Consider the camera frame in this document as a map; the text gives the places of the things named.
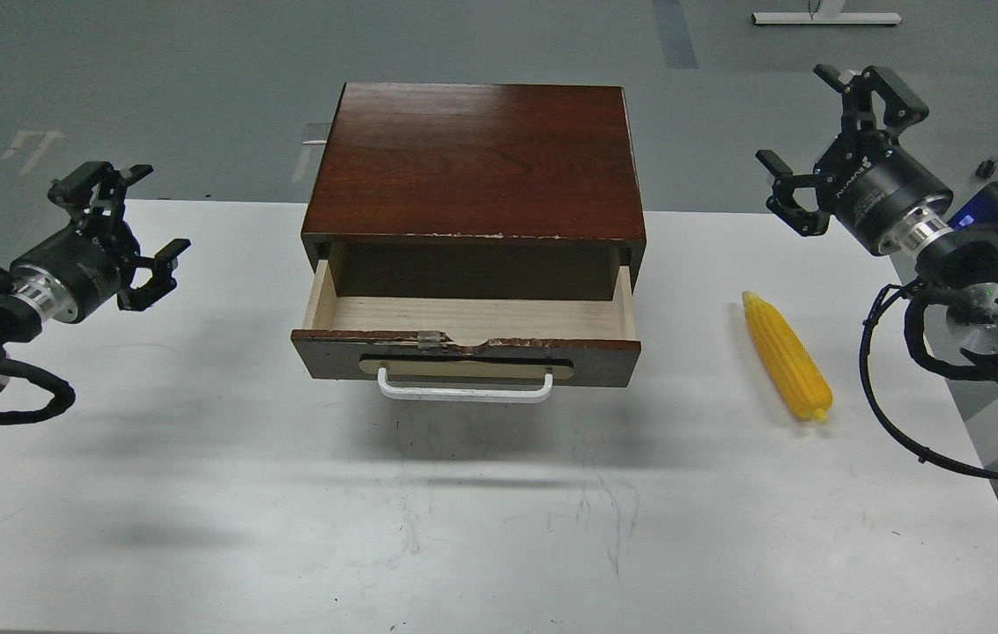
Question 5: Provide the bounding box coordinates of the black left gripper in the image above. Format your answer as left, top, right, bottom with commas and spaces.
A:
11, 161, 191, 324

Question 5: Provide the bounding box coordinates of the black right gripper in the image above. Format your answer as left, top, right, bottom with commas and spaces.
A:
756, 63, 953, 255

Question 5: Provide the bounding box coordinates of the yellow corn cob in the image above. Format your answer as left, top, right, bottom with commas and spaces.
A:
741, 291, 833, 423

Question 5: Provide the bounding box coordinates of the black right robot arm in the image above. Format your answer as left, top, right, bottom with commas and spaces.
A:
756, 64, 998, 482

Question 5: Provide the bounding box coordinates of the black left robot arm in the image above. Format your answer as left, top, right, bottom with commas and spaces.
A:
0, 161, 191, 426

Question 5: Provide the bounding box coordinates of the dark red wooden cabinet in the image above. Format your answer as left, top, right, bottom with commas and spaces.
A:
300, 83, 647, 278

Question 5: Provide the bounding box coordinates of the wooden drawer with white handle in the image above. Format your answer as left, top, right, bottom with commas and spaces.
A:
291, 263, 642, 400

